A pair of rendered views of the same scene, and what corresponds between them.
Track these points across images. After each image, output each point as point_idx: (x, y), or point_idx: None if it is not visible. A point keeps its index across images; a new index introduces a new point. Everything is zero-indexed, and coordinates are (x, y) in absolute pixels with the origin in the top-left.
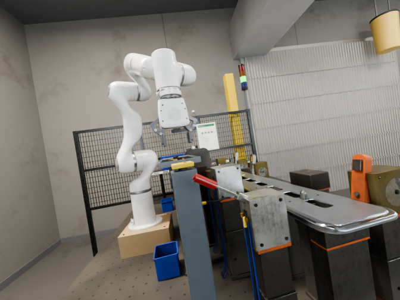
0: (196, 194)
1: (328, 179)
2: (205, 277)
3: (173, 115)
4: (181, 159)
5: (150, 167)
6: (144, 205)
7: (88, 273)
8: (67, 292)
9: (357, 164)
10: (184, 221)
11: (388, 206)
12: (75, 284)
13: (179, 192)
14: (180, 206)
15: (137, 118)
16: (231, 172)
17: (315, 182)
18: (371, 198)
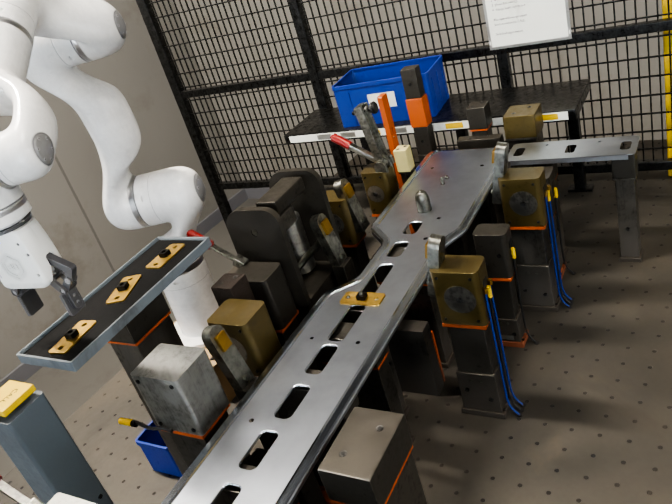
0: (24, 455)
1: (373, 496)
2: None
3: (11, 268)
4: (44, 359)
5: (176, 222)
6: (179, 301)
7: (109, 393)
8: (71, 418)
9: None
10: (28, 479)
11: None
12: (85, 406)
13: (3, 444)
14: (13, 460)
15: (103, 114)
16: (161, 389)
17: (334, 488)
18: None
